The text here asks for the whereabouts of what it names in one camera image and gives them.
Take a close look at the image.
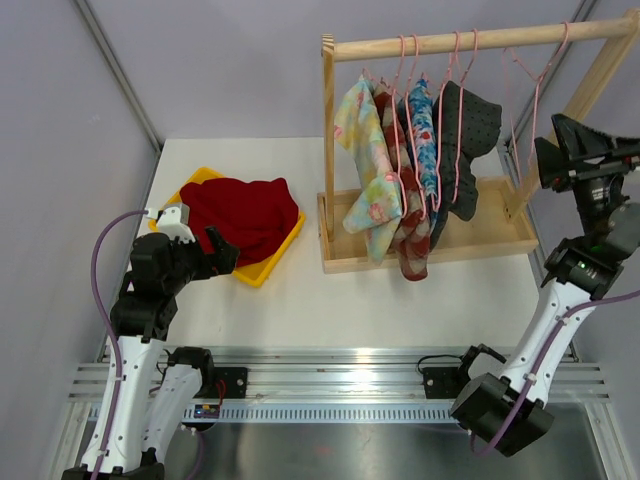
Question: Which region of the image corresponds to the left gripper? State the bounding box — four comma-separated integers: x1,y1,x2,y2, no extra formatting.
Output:
164,225,239,293

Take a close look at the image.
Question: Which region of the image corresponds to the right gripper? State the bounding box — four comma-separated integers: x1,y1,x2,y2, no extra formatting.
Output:
534,117,640,247

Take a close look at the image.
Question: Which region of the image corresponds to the red skirt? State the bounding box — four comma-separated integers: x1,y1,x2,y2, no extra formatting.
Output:
178,176,300,269

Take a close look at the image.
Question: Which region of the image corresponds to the pink hanger of red skirt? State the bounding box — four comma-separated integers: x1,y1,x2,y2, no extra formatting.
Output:
501,21,569,186

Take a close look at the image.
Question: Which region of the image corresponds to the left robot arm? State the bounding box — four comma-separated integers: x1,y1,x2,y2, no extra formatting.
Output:
62,227,239,479

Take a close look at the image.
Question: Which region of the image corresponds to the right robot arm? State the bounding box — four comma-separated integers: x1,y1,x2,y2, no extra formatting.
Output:
450,114,639,457

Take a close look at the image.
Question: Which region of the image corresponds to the dark grey dotted garment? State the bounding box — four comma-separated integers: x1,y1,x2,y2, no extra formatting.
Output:
437,81,502,226

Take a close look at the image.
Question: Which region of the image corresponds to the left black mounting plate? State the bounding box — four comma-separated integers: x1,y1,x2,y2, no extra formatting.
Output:
197,367,249,400

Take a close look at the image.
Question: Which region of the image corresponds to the black mounting plate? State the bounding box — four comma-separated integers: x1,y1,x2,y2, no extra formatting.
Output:
422,366,471,400
197,367,249,400

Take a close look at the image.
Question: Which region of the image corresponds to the blue floral garment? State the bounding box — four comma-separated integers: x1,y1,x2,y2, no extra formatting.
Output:
398,78,440,234

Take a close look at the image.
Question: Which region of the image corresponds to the pastel floral garment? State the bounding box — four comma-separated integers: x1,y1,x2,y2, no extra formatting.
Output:
334,76,403,264

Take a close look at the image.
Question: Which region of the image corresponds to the red plaid garment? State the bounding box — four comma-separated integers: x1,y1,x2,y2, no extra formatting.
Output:
373,85,430,281

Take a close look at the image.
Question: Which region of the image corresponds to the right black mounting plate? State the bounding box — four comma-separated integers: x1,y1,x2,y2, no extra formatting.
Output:
422,366,471,400

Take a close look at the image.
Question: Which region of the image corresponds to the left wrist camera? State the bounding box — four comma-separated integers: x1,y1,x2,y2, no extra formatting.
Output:
144,203,196,244

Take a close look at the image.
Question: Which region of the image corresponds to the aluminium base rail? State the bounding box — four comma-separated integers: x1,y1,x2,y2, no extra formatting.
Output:
68,347,611,424

